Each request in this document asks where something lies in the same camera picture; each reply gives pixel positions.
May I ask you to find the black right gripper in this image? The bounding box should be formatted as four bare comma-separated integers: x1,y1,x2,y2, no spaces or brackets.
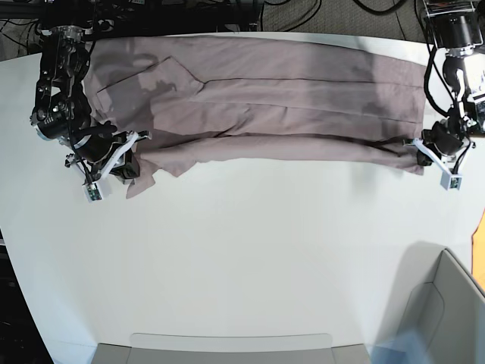
70,121,140,185

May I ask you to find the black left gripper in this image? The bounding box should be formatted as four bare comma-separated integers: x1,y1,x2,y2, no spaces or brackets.
416,120,471,167

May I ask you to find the pink T-shirt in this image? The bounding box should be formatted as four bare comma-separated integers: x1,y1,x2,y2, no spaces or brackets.
83,36,425,198

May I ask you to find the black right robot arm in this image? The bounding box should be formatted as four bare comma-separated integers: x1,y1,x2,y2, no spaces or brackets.
30,25,148,187

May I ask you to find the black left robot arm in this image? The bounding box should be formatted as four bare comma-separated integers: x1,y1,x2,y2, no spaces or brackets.
413,1,484,172

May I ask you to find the orange cloth at edge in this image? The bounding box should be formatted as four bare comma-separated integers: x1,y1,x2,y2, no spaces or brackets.
471,215,485,288

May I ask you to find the grey box right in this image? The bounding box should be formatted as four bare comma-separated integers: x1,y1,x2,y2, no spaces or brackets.
398,249,484,363

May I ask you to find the grey tray bottom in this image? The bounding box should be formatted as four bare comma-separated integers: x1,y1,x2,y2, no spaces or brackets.
92,333,371,363

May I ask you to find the blue cloth in box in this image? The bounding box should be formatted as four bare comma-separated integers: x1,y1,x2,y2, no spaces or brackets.
370,329,433,364

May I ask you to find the white camera bracket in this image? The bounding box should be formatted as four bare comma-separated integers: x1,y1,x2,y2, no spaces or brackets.
64,131,152,202
402,138,476,190

